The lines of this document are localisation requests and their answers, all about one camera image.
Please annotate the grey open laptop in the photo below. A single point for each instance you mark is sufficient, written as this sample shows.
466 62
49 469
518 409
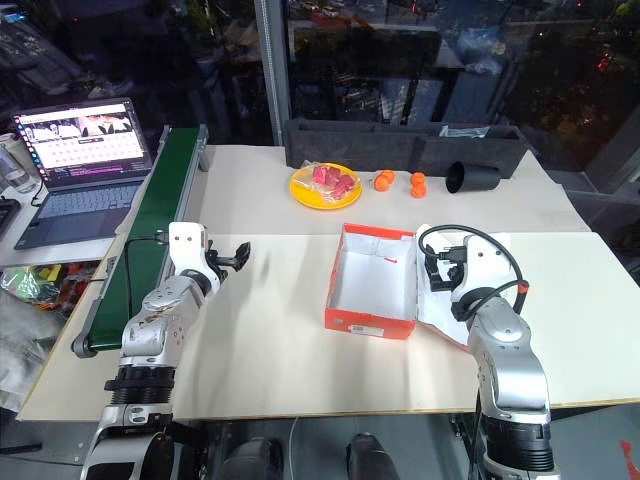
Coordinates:
75 205

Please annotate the red cardboard box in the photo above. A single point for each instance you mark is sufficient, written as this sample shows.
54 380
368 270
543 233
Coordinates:
370 280

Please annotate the bag of colourful toys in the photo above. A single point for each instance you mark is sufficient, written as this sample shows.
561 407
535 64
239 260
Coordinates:
45 282

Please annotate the black plastic cup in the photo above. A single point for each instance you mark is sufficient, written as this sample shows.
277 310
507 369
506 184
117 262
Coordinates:
475 179

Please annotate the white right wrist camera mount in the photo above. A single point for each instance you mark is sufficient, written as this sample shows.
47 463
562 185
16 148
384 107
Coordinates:
482 260

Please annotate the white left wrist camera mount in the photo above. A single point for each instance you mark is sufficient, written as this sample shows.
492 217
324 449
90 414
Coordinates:
185 241

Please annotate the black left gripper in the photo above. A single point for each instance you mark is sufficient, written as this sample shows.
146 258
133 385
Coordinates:
218 260

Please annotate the grey window frame pillar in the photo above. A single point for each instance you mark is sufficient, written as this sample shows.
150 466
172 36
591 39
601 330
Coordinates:
272 70

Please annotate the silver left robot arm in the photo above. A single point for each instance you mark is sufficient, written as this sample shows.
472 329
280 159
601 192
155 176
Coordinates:
160 310

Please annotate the black keyboard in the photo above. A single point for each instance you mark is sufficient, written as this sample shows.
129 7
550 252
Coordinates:
6 215

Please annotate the green conveyor belt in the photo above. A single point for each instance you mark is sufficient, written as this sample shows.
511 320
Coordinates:
150 215

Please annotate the clear glass jar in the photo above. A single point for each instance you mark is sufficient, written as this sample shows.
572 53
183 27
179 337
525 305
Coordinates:
17 170

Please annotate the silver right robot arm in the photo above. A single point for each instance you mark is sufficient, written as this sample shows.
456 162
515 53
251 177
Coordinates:
510 360

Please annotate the grey crumpled plastic sheet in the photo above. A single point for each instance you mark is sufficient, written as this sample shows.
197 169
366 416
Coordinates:
25 345

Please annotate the dark grey felt organizer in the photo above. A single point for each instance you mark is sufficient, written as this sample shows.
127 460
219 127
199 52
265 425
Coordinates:
350 147

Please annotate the clear plastic bag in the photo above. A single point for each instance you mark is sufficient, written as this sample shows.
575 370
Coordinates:
465 131

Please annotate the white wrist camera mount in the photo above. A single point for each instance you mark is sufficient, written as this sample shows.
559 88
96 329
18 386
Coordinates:
482 260
185 241

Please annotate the clear bag of red pieces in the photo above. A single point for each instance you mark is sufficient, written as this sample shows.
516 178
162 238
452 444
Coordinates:
330 180

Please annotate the small orange toy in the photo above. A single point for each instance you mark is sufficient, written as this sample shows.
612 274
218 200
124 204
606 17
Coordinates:
384 181
419 185

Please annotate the yellow round plate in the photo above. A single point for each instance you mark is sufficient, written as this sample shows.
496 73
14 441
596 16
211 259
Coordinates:
306 198

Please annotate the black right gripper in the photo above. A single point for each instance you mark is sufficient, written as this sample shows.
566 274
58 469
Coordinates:
452 272

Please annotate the dark rounded shape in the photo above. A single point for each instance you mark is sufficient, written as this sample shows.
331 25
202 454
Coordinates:
372 457
252 460

